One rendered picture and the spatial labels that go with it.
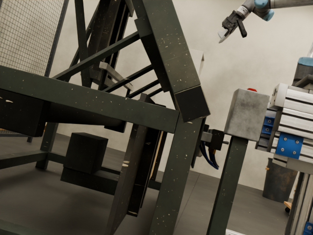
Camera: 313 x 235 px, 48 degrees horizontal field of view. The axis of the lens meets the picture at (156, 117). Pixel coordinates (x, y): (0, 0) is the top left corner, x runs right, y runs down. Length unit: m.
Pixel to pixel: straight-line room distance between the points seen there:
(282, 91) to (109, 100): 0.66
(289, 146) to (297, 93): 0.21
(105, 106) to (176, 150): 0.32
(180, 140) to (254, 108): 0.30
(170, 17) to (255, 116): 0.49
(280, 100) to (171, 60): 0.44
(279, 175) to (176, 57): 4.85
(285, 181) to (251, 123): 4.75
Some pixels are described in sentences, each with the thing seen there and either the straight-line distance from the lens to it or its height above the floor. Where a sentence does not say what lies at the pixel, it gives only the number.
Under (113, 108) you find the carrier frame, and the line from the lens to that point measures 1.35.
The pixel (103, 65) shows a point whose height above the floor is 1.00.
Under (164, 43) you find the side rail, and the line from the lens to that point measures 1.36.
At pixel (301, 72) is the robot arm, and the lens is 2.00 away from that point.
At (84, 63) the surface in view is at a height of 0.89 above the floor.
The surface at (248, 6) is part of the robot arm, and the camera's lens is 2.31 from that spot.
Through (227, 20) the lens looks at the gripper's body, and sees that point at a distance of 2.27.
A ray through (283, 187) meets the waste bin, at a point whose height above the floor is 0.25.
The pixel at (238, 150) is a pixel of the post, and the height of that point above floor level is 0.70.
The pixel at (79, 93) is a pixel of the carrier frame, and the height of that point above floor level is 0.76.
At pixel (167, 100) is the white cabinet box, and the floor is 1.14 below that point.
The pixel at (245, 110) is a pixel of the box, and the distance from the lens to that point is 1.34.
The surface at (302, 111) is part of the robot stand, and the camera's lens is 1.44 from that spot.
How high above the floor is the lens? 0.72
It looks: 1 degrees up
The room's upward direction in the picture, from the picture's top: 15 degrees clockwise
